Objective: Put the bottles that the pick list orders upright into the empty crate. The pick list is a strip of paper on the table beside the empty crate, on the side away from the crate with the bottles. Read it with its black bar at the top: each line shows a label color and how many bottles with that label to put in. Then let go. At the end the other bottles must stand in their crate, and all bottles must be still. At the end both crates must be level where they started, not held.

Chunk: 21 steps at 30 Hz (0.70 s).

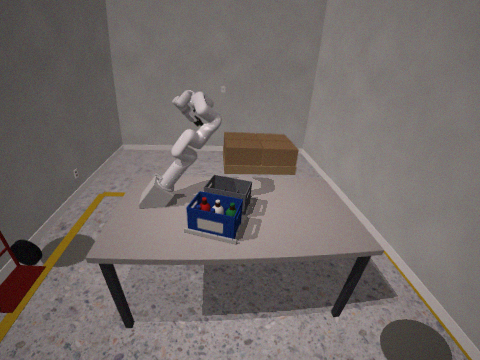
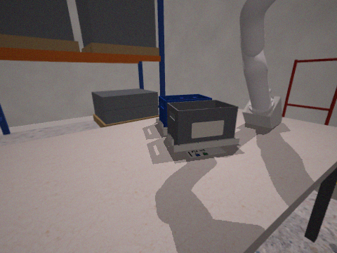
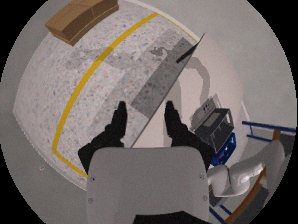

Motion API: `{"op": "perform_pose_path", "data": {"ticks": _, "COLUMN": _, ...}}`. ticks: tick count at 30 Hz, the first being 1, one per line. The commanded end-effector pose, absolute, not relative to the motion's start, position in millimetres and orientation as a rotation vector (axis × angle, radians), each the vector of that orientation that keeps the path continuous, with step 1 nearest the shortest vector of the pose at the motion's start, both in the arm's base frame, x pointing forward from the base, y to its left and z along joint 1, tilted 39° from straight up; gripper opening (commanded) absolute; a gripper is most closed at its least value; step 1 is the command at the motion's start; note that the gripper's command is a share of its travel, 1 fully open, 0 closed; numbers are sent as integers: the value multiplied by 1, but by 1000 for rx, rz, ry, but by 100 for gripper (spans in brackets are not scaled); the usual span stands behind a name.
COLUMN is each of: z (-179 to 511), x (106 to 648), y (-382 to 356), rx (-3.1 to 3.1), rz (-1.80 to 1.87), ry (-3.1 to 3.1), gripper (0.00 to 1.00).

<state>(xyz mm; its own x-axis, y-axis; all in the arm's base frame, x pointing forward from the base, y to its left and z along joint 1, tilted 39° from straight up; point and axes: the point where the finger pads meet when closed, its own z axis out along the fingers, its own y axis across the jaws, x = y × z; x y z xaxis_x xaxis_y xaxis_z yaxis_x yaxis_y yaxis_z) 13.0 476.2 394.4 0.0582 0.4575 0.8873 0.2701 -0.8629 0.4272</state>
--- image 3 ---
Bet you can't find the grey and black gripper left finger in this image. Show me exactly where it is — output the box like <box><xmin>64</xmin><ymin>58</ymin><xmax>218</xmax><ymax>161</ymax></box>
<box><xmin>78</xmin><ymin>101</ymin><xmax>128</xmax><ymax>175</ymax></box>

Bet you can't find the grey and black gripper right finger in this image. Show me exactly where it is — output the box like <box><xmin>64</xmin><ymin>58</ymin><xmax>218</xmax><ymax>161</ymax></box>
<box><xmin>164</xmin><ymin>101</ymin><xmax>215</xmax><ymax>173</ymax></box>

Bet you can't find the white paper pick list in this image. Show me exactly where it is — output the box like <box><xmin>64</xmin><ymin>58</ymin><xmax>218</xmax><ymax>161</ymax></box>
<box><xmin>197</xmin><ymin>103</ymin><xmax>210</xmax><ymax>120</ymax></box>

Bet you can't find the blue crate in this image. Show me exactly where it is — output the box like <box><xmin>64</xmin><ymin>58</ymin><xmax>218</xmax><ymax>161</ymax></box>
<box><xmin>211</xmin><ymin>132</ymin><xmax>236</xmax><ymax>167</ymax></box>

